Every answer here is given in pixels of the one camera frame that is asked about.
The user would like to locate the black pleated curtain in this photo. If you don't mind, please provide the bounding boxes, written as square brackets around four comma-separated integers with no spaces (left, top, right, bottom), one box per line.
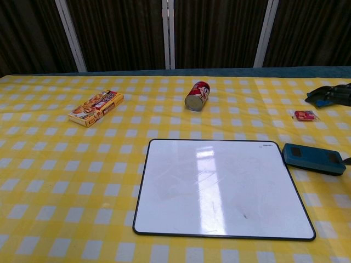
[0,0,79,77]
[174,0,268,69]
[264,0,351,68]
[67,0,167,73]

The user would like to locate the white frame post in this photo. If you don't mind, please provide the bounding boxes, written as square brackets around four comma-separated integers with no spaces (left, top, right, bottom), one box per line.
[161,0,176,70]
[253,0,280,68]
[54,0,88,72]

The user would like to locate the teal whiteboard eraser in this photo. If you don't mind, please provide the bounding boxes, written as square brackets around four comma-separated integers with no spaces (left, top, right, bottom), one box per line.
[282,142,346,176]

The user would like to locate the yellow white checkered tablecloth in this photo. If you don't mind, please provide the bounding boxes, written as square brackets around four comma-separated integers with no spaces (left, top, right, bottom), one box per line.
[0,73,351,263]

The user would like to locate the white dry-erase board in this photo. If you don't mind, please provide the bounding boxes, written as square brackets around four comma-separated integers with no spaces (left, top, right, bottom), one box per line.
[132,139,317,242]

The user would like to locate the teal felt table cover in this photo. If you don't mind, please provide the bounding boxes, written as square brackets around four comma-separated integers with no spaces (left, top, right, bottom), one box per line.
[0,65,351,79]

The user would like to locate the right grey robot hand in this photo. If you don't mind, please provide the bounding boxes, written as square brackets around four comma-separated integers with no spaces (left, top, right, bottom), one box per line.
[305,83,351,165]

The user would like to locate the red cartoon drink can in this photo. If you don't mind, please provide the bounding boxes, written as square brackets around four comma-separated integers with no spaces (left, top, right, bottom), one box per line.
[184,81,211,112]

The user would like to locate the yellow snack box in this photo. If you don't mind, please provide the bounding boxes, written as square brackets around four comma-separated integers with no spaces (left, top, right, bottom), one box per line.
[67,89,124,128]

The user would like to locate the blue cookie packet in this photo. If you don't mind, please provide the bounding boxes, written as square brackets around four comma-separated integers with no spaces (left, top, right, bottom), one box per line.
[306,92,335,109]

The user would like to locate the small red candy packet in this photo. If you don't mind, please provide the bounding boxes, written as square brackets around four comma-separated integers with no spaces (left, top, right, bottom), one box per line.
[290,108,320,122]

